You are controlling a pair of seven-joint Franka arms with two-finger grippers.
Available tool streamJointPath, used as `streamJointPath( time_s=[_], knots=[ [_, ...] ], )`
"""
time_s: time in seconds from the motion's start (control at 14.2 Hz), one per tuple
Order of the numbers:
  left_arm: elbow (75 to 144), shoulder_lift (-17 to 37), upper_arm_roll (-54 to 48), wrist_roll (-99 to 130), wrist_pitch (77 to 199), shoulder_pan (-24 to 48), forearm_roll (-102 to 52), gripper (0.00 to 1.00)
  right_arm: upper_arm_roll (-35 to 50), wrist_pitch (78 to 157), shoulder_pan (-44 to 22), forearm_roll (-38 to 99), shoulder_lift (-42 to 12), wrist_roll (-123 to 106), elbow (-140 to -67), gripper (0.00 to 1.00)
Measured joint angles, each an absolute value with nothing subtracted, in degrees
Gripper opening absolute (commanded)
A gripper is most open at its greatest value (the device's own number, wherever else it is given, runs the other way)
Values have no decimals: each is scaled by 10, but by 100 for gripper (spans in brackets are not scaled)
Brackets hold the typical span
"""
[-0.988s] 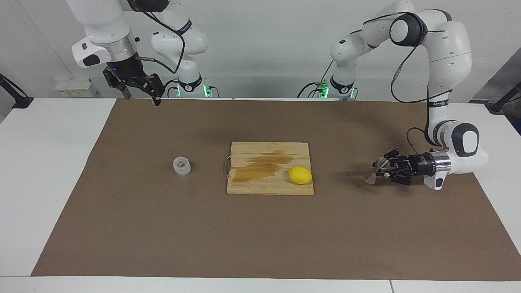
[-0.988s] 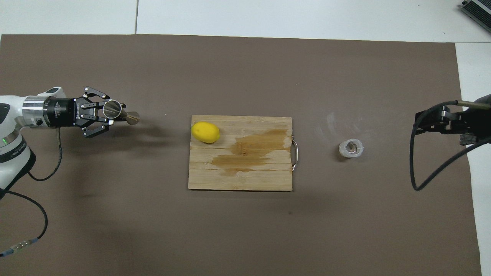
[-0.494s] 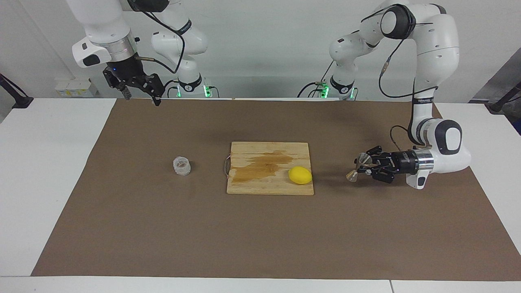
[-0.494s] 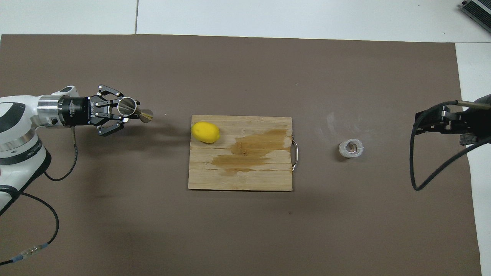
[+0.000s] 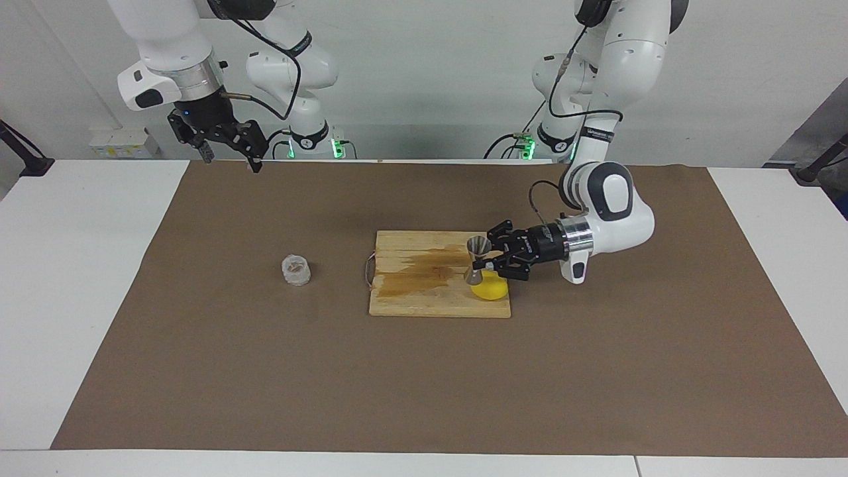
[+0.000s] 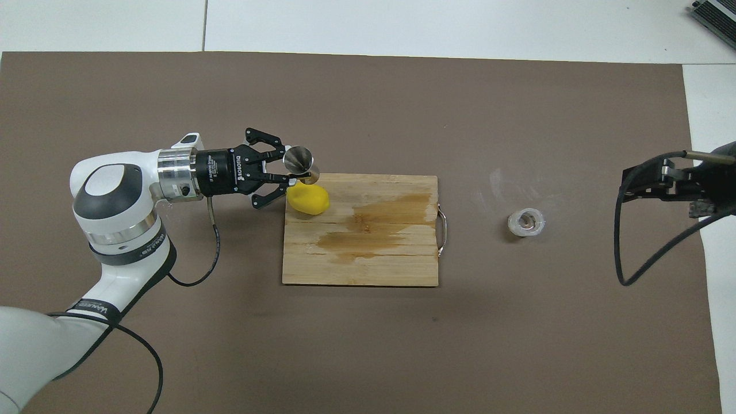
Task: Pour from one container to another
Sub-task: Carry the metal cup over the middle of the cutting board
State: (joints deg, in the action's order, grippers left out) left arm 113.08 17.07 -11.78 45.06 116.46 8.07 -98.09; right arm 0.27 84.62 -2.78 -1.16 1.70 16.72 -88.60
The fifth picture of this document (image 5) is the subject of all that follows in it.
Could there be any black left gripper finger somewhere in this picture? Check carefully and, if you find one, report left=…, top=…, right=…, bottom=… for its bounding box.
left=478, top=255, right=532, bottom=282
left=486, top=220, right=527, bottom=252

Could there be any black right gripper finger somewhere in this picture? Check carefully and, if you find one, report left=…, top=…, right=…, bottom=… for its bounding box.
left=222, top=118, right=269, bottom=174
left=179, top=129, right=217, bottom=164

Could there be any steel double jigger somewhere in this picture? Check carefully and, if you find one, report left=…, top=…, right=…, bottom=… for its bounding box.
left=464, top=237, right=494, bottom=287

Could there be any small clear glass cup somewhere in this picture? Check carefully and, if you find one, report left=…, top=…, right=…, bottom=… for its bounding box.
left=281, top=254, right=312, bottom=287

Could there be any yellow lemon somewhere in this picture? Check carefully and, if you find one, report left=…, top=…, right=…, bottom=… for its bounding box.
left=469, top=270, right=509, bottom=302

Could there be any white power strip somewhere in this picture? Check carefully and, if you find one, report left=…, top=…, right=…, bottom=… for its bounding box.
left=89, top=128, right=160, bottom=158

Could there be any wooden cutting board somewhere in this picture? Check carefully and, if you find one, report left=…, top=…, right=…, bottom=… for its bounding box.
left=363, top=230, right=512, bottom=319

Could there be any brown paper table mat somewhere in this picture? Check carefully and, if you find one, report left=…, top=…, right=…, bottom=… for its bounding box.
left=51, top=159, right=848, bottom=458

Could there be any black right base cable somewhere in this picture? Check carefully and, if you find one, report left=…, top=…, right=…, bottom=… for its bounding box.
left=267, top=128, right=295, bottom=160

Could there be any black base cable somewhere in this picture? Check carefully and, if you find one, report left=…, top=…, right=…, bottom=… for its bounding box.
left=482, top=99, right=551, bottom=160
left=267, top=128, right=295, bottom=160

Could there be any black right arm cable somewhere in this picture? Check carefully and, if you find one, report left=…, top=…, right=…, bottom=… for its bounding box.
left=209, top=0, right=309, bottom=121

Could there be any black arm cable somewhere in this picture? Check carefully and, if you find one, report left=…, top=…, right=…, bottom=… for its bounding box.
left=528, top=23, right=625, bottom=227
left=209, top=0, right=309, bottom=121

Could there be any black left base cable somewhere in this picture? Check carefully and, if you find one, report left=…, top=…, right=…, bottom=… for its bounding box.
left=482, top=99, right=551, bottom=160

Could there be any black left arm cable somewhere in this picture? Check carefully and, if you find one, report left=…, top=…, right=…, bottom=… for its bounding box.
left=528, top=23, right=625, bottom=227

